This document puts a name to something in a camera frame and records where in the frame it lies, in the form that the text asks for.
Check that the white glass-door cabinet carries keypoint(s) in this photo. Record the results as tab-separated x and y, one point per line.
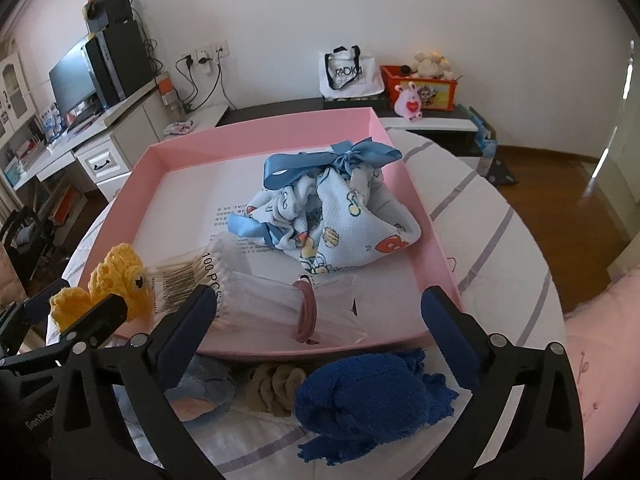
15	95

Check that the pink floral pillow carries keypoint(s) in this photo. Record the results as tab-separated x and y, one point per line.
600	360

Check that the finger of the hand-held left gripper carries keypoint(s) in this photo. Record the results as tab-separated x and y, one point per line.
20	325
102	317

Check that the blue and white carton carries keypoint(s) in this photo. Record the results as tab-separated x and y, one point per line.
48	122

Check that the yellow crochet toy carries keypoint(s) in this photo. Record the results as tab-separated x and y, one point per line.
120	270

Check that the beige plush toy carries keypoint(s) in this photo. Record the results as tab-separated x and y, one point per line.
432	65

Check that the floral pouch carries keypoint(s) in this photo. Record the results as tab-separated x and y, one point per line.
179	128

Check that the pink plush with red heart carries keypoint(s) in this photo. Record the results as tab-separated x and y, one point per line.
409	105

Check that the blue plush doll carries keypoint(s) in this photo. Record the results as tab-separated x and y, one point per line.
205	385

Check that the black speaker box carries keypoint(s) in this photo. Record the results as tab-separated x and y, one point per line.
110	10

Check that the white wall outlet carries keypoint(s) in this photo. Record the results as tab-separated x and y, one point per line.
207	51

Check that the black computer monitor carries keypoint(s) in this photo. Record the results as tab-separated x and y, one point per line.
70	80

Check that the printed cloth pouch blue ribbon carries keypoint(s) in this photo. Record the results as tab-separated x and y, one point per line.
345	225

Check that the stack of books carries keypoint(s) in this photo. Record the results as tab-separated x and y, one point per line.
32	152

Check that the black floor mat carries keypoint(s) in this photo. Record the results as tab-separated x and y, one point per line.
502	172

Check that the pink shallow box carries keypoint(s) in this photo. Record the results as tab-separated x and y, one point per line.
190	195

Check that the tan scrunchie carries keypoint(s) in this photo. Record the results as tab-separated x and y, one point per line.
275	385

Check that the black computer tower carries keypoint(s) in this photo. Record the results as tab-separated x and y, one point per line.
120	60

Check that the orange toy box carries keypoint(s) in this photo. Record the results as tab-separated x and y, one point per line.
440	95

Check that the cotton swab pack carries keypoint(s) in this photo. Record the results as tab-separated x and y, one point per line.
260	305

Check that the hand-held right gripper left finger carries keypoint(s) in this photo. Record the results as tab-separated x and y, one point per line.
187	330

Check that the black and white low cabinet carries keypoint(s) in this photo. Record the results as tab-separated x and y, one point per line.
440	122

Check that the dark blue towel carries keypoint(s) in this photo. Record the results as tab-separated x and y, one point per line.
360	400

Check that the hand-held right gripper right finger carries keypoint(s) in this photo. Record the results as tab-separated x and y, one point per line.
447	335

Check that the white tote bag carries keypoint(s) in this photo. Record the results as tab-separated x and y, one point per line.
360	77

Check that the white desk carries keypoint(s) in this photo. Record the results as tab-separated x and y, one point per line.
125	135

